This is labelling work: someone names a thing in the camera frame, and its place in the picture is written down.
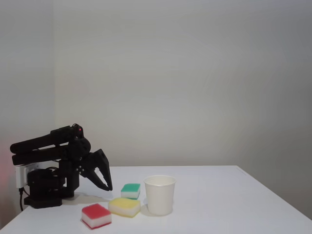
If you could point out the yellow and white sponge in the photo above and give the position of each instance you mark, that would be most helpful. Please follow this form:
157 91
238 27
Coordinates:
123 206

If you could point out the green and white sponge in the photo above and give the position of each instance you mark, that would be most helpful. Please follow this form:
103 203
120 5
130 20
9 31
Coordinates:
130 188

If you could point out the red and white sponge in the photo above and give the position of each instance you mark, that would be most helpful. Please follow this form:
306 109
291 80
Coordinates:
95 212

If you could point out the white paper cup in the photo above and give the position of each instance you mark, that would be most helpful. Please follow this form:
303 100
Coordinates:
159 197

